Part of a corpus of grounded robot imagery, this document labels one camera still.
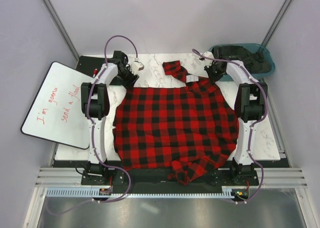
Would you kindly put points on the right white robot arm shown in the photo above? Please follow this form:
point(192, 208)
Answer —
point(250, 108)

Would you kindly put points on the red whiteboard marker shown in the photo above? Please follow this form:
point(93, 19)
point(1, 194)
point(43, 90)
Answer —
point(95, 73)

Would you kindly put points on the red black plaid shirt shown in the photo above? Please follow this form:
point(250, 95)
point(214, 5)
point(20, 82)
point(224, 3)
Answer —
point(191, 129)

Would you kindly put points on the light blue cable duct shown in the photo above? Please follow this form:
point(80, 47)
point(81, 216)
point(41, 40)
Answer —
point(150, 194)

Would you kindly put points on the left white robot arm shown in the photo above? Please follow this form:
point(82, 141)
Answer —
point(95, 105)

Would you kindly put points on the white dry erase board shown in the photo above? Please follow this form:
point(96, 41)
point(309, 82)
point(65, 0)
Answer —
point(56, 111)

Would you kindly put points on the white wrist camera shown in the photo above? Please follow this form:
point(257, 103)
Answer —
point(137, 66)
point(207, 56)

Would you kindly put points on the black clothing in bin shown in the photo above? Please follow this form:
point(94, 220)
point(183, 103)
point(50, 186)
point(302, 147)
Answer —
point(254, 61)

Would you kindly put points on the teal plastic bin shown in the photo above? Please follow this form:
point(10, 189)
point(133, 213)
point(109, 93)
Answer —
point(251, 47)

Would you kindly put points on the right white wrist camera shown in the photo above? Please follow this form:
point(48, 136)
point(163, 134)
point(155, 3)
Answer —
point(207, 56)

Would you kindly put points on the black mat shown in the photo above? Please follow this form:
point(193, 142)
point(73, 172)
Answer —
point(87, 64)

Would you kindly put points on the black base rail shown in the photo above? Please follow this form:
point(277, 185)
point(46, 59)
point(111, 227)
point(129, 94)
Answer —
point(155, 180)

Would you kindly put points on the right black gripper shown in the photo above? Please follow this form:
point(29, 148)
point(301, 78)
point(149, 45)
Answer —
point(212, 78)

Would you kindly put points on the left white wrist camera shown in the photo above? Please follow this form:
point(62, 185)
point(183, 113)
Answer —
point(137, 66)

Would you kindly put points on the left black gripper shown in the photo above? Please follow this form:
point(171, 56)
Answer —
point(129, 84)

